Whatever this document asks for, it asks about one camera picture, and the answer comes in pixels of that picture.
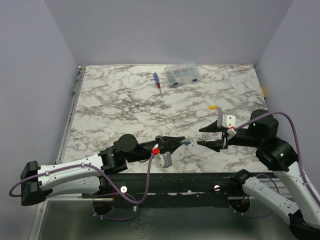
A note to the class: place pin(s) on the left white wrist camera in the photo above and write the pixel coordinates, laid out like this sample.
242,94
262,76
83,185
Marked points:
162,160

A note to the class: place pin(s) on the grey large key ring holder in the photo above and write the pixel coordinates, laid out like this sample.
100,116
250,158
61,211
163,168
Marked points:
197,139

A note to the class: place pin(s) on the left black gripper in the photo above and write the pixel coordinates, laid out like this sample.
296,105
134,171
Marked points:
168,144

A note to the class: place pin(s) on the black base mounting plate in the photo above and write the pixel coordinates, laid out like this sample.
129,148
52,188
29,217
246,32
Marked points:
166,190

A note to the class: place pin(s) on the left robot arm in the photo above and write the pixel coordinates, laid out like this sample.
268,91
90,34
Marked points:
40,182

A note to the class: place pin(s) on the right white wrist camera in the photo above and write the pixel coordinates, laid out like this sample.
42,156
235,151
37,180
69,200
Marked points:
228,122

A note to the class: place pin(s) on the clear plastic organizer box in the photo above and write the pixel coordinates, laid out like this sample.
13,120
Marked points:
178,75

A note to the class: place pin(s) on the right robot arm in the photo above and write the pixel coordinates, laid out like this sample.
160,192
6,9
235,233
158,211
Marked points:
302,212

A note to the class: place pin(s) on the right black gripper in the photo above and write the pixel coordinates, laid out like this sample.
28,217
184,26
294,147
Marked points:
224,137

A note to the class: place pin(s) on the aluminium frame rail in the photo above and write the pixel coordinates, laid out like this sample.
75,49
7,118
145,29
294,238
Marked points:
65,197

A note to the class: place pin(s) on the blue red screwdriver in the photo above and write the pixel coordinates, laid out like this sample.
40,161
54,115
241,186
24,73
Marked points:
157,83

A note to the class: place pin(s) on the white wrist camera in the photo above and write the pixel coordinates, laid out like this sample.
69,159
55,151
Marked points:
162,160
228,122

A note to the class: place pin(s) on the yellow key tag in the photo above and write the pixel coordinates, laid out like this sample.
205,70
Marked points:
212,107

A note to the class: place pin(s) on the silver key on yellow tag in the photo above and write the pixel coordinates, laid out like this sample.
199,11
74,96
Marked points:
219,109

